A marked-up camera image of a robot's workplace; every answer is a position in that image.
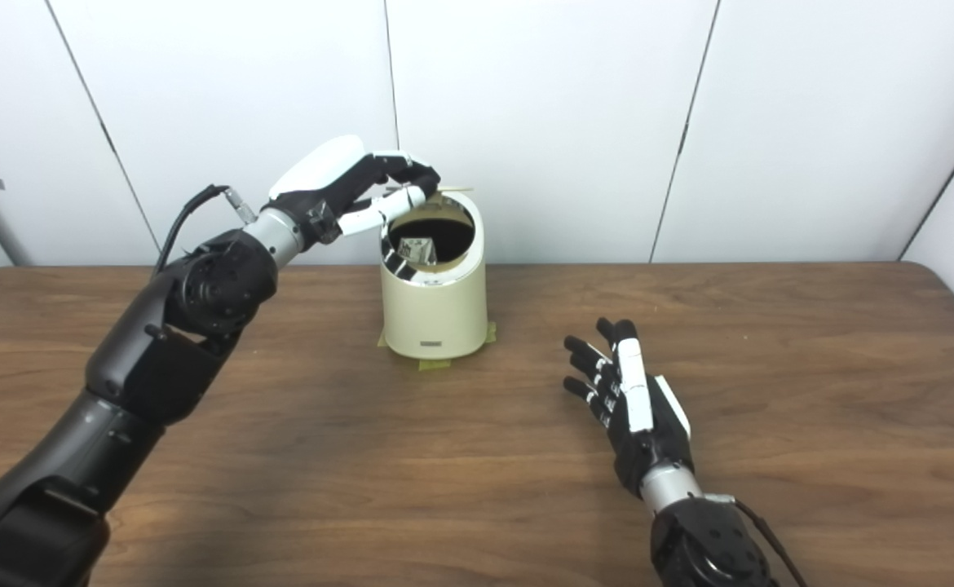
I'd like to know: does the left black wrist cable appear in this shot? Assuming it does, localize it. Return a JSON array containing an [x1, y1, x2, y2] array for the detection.
[[153, 184, 259, 278]]

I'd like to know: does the cream round trash bin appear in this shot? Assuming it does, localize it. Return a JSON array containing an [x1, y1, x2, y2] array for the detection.
[[378, 192, 489, 361]]

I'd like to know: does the white green milk carton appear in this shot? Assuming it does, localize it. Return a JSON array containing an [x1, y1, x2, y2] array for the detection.
[[391, 236, 439, 270]]

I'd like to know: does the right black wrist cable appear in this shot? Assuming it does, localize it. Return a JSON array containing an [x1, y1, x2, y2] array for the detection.
[[701, 493, 808, 587]]

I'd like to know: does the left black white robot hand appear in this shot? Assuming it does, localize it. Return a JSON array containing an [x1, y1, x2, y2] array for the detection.
[[267, 135, 442, 245]]

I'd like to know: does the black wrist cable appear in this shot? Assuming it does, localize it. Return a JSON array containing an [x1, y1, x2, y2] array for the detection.
[[701, 493, 808, 587], [153, 184, 259, 278]]

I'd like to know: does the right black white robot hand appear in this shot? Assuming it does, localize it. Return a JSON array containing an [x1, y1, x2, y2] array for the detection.
[[563, 318, 694, 498]]

